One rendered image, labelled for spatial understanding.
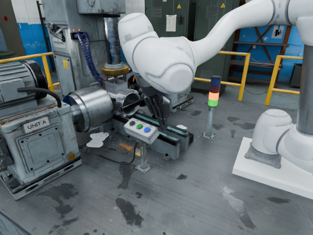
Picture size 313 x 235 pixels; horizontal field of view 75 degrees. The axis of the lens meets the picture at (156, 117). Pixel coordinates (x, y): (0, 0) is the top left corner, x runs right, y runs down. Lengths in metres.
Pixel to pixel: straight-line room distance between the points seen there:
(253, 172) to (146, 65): 0.86
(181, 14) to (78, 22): 3.30
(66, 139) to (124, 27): 0.71
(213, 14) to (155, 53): 3.93
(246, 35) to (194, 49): 5.68
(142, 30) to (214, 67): 3.90
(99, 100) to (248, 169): 0.88
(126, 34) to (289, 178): 1.00
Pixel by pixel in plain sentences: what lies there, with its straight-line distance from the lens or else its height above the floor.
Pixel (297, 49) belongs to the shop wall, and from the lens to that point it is 6.19.
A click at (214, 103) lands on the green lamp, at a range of 1.34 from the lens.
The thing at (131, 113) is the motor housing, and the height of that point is 0.94.
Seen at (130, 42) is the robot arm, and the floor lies 1.48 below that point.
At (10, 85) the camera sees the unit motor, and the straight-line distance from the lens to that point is 1.00.
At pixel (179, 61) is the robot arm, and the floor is 1.46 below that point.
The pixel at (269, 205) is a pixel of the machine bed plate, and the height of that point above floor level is 0.80.
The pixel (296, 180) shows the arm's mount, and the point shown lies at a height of 0.84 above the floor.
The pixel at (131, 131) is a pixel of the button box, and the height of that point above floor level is 1.04.
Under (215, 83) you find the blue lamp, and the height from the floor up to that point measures 1.18.
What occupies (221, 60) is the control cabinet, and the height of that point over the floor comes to 0.75.
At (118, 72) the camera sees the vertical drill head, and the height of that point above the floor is 1.23.
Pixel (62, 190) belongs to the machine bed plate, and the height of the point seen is 0.80.
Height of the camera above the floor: 1.55
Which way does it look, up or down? 26 degrees down
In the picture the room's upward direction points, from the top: straight up
